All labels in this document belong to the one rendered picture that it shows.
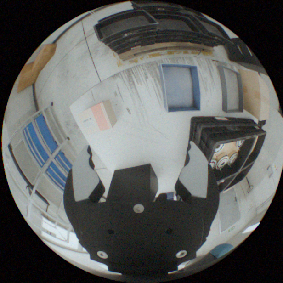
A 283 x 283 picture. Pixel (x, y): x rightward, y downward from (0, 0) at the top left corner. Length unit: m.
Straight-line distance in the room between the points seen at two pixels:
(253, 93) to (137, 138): 0.81
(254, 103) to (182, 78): 0.52
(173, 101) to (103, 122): 0.32
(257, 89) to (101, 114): 0.87
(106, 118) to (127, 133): 0.15
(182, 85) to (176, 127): 0.21
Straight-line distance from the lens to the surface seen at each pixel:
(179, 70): 0.44
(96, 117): 0.42
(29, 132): 1.78
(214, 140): 0.32
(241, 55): 1.74
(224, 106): 0.58
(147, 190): 0.51
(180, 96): 0.44
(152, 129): 0.47
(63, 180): 1.82
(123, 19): 0.97
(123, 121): 0.47
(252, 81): 0.72
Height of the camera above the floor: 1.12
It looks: 55 degrees down
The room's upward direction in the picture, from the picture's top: 175 degrees counter-clockwise
